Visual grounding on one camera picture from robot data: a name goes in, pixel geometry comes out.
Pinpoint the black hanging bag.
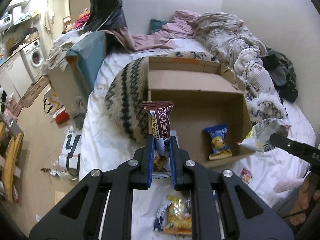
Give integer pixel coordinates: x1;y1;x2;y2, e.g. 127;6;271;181
83;0;127;31

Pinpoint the white black bag on floor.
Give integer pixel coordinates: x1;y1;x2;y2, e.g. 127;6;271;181
58;127;82;177

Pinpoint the crumpled white duvet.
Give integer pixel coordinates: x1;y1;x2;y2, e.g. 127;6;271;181
195;12;275;93

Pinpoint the brown chocolate bar wrapper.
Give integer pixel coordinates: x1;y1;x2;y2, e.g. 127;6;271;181
142;101;174;179

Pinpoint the fuzzy patterned blanket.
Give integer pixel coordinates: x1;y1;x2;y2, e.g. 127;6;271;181
104;56;287;144

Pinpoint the blue white snack bag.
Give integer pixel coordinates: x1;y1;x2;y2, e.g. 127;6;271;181
153;199;172;232

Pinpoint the wooden chair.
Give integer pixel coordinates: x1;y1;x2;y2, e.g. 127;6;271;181
1;121;23;203

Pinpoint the red box on floor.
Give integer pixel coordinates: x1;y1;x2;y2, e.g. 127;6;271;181
52;107;69;125

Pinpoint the small red food sachet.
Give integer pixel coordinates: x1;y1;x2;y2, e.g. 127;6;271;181
240;168;253;185

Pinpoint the pink cloth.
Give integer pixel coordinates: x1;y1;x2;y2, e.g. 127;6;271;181
107;10;201;54

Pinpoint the red white popcorn bag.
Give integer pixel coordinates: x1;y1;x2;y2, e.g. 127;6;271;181
238;118;291;152

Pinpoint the bare foot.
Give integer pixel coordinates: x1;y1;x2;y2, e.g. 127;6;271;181
289;172;313;226

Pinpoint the brown cardboard box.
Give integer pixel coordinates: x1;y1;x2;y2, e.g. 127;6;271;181
148;56;254;167

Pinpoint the teal lined cardboard box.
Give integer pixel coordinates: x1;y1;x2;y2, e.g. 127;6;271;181
42;31;107;118

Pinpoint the white washing machine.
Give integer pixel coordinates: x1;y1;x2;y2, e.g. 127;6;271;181
20;38;45;84

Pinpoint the yellow snack packet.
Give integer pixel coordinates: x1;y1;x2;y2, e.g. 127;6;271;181
163;195;192;235

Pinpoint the white bed sheet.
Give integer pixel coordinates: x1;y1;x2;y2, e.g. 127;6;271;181
78;37;316;240

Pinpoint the dark clothing pile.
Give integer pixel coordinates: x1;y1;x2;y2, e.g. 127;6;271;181
262;47;298;103

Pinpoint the blue bear snack bag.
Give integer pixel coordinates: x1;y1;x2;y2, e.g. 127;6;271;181
204;124;232;161

